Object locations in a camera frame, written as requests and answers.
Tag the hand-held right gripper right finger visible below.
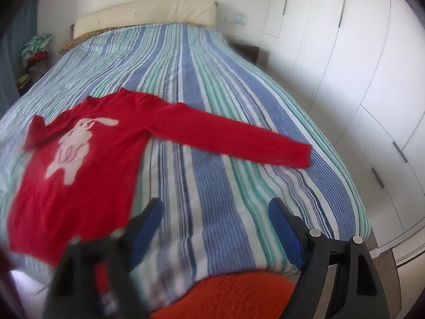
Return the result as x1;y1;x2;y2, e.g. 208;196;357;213
268;197;391;319

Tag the orange textured cloth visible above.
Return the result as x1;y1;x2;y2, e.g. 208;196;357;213
149;265;300;319

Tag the red sweater with white rabbit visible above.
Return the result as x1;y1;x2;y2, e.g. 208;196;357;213
7;88;313;267

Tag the blue curtain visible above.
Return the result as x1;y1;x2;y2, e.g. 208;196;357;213
0;0;41;107

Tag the wall switch panel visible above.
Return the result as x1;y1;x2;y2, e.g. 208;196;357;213
225;11;248;26

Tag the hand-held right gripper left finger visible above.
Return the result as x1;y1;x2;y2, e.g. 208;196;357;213
42;198;164;319

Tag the yellow patterned pillow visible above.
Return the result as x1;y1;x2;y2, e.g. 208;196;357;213
59;27;111;54

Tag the white wardrobe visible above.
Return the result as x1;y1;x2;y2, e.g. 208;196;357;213
263;0;425;268

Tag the dark wooden nightstand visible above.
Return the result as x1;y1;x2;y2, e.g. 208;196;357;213
228;38;260;64

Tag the cream padded headboard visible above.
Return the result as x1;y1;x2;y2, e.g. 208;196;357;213
71;0;218;39

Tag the blue green striped bedspread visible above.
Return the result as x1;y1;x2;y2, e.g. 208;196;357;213
0;23;371;310

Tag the pile of colourful clothes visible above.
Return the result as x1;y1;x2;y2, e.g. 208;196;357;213
17;33;54;89

